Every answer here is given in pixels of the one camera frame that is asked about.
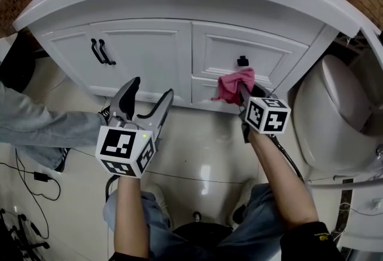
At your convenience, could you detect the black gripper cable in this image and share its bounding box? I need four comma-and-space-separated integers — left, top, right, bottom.
104, 174, 120, 204
270, 133, 306, 183

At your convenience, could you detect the person's left shoe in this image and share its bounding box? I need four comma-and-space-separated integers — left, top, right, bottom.
143, 183, 172, 226

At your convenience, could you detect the bystander leg in grey trousers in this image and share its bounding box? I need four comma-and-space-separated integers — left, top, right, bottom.
0, 80, 107, 173

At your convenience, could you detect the large white drawer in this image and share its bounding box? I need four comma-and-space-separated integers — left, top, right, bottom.
191, 20, 311, 86

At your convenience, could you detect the person's left leg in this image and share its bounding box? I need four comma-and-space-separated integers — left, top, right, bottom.
103, 189, 175, 261

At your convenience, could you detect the person's shoe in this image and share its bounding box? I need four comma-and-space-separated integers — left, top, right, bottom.
143, 183, 172, 226
232, 178, 257, 224

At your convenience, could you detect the white vanity cabinet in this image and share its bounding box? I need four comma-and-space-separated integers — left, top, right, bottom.
13, 0, 361, 114

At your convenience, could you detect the person's right leg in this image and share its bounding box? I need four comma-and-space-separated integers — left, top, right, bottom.
221, 183, 315, 261

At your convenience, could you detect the black folding stand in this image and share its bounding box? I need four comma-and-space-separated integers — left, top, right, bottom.
0, 208, 52, 261

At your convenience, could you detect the person's black shirt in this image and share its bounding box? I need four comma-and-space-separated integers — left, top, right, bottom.
109, 220, 345, 261

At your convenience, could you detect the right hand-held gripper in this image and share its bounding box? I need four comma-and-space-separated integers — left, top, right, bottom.
238, 81, 291, 144

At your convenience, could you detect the black bar door handle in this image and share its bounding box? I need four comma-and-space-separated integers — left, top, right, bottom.
98, 39, 117, 66
90, 38, 105, 65

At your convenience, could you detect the person's left forearm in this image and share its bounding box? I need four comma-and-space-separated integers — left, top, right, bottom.
113, 175, 151, 260

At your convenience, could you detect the black floor cable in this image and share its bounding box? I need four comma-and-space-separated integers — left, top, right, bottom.
0, 147, 62, 240

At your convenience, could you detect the wide white cabinet door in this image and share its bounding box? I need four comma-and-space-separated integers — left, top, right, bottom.
89, 19, 193, 101

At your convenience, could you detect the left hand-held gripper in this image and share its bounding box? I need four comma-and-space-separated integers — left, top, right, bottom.
95, 76, 175, 178

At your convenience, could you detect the person's right shoe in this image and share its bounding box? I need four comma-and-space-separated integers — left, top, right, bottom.
232, 178, 257, 224

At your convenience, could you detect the white toilet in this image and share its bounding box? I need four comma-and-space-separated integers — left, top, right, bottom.
293, 26, 383, 180

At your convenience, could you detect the person's leg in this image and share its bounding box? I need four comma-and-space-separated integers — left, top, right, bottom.
103, 189, 175, 261
221, 183, 315, 261

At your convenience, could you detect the person's right forearm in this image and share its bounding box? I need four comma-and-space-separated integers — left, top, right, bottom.
248, 130, 320, 235

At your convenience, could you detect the pink cloth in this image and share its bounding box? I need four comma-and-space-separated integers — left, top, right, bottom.
211, 67, 256, 105

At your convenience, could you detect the small white drawer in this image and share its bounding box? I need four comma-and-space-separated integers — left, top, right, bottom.
190, 75, 278, 108

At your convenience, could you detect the narrow white cabinet door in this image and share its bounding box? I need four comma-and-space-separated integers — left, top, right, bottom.
41, 25, 101, 92

